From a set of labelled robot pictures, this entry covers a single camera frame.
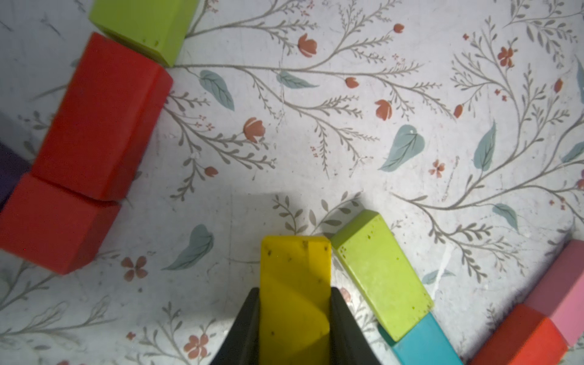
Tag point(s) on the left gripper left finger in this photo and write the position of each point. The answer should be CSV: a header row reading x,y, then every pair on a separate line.
x,y
241,346

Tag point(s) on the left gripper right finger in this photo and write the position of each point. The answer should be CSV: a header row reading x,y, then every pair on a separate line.
x,y
348,344

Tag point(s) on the lime green block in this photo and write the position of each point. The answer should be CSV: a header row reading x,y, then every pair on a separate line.
x,y
155,28
374,260

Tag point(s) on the teal rectangular block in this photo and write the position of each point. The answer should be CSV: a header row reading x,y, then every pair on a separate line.
x,y
425,344

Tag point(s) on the yellow block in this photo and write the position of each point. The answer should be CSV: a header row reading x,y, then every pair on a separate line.
x,y
294,293

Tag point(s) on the small red cube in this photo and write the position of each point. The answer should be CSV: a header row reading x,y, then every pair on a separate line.
x,y
52,227

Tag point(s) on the pink block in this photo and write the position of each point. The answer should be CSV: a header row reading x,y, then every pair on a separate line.
x,y
559,293

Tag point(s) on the long red block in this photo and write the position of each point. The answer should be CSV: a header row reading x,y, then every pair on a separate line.
x,y
104,124

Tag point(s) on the purple block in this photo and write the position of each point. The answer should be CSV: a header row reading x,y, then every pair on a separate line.
x,y
13,167

